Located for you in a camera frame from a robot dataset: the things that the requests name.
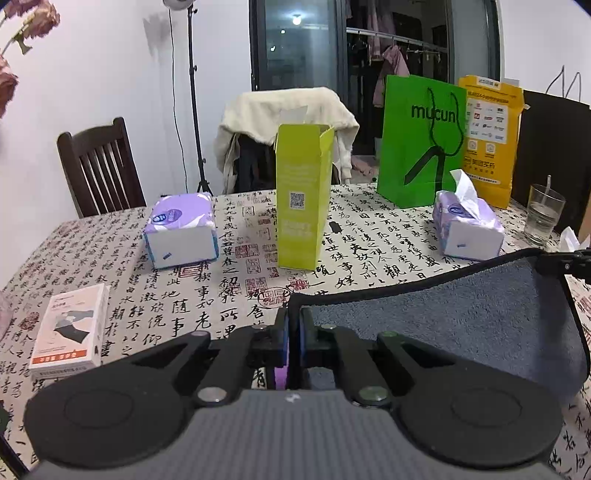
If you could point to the white paper receipt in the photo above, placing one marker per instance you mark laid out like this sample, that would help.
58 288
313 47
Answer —
569 241

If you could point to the dried pink roses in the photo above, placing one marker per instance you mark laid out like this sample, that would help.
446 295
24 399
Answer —
39 17

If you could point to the purple and grey towel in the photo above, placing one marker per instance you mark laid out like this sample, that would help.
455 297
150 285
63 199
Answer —
501 312

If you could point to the black framed sliding window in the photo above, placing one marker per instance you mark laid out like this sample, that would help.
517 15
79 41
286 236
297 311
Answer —
341 44

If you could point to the drinking glass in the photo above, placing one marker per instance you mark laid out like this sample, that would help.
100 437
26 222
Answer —
544 209

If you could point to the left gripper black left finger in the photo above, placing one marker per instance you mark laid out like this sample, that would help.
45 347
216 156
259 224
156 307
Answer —
132 408

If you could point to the white flat box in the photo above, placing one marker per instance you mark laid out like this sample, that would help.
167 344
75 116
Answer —
71 333

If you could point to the purple tissue pack left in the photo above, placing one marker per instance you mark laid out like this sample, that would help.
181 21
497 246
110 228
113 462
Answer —
181 231

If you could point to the purple tissue pack right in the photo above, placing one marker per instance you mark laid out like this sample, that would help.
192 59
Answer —
466 225

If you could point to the black paper bag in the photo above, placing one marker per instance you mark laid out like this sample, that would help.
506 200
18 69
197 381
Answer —
554 145

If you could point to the yellow paper bag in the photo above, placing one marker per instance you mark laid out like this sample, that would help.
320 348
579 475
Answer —
493 116

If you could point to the dark wooden chair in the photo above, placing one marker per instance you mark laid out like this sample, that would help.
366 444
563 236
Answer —
99 169

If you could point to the lime green carton box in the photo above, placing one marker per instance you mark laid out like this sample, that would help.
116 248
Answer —
303 185

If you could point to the purple tissue pack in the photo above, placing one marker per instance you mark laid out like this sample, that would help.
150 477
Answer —
181 231
466 225

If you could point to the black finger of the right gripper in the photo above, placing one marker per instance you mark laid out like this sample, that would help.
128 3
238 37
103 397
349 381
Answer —
576 264

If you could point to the studio light on stand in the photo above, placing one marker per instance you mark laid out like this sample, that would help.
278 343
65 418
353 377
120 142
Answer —
187 6

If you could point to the calligraphy print tablecloth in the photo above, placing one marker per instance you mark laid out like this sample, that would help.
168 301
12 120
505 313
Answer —
368 243

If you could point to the green mucun paper bag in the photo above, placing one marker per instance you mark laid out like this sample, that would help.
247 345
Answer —
423 140

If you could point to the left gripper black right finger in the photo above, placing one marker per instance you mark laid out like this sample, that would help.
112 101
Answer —
455 410

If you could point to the hanging clothes on rack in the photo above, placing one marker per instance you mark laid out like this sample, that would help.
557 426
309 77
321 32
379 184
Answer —
388 60

